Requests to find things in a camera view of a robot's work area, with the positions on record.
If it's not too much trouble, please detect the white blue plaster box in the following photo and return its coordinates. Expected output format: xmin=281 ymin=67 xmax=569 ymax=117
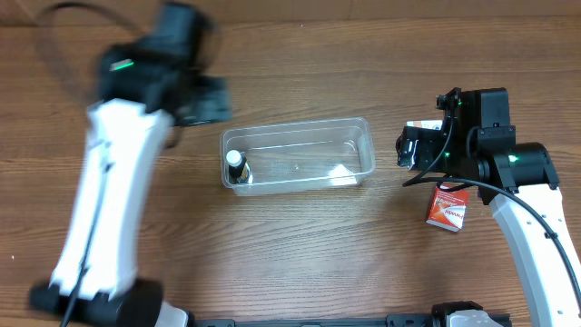
xmin=406 ymin=120 xmax=442 ymax=130

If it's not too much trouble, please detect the red orange medicine box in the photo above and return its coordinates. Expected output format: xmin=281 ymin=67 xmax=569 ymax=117
xmin=426 ymin=184 xmax=469 ymax=232

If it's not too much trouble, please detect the black bottle white cap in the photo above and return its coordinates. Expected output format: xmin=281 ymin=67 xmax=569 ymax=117
xmin=225 ymin=150 xmax=253 ymax=184

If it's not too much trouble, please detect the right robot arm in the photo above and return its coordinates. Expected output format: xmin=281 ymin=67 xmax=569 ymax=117
xmin=396 ymin=87 xmax=580 ymax=326

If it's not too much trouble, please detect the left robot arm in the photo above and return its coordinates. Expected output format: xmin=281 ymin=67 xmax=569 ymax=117
xmin=29 ymin=1 xmax=232 ymax=326

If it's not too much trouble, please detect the clear plastic container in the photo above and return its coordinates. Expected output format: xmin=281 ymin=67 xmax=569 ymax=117
xmin=221 ymin=117 xmax=376 ymax=196

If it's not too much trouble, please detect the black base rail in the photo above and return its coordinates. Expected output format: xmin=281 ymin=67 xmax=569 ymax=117
xmin=188 ymin=313 xmax=512 ymax=327

